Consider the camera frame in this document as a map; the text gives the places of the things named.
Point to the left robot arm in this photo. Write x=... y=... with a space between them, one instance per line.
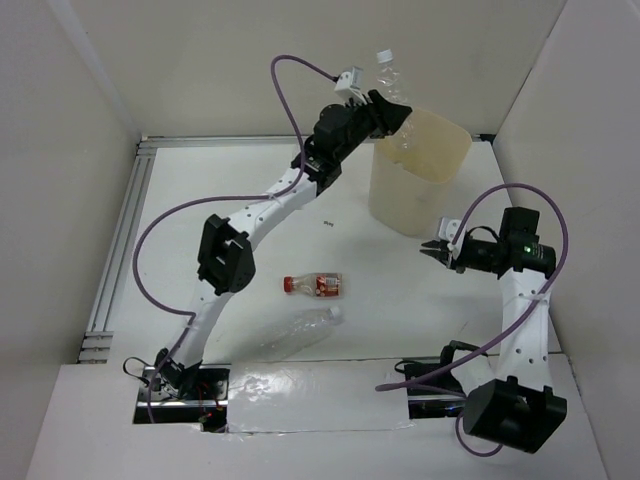
x=225 y=258

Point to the beige plastic bin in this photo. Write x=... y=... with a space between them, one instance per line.
x=413 y=170

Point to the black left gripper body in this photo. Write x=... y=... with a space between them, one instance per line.
x=363 y=121

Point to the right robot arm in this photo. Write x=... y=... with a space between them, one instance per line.
x=512 y=403

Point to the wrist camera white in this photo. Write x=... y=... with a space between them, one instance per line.
x=451 y=231
x=348 y=85

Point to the red cap labelled bottle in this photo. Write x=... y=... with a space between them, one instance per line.
x=317 y=285

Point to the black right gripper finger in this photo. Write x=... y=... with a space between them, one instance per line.
x=435 y=245
x=443 y=256

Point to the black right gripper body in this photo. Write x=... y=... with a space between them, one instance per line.
x=477 y=255

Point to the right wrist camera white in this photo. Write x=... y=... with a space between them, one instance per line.
x=451 y=231

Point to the clear bottle blue-white cap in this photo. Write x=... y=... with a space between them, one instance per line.
x=290 y=336

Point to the aluminium frame rail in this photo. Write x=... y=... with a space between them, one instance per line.
x=397 y=302

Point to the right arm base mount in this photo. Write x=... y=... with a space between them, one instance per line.
x=441 y=397

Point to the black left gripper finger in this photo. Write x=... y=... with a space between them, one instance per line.
x=381 y=129
x=382 y=108

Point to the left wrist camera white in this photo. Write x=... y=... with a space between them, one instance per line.
x=348 y=85

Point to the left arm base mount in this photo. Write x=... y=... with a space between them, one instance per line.
x=203 y=402

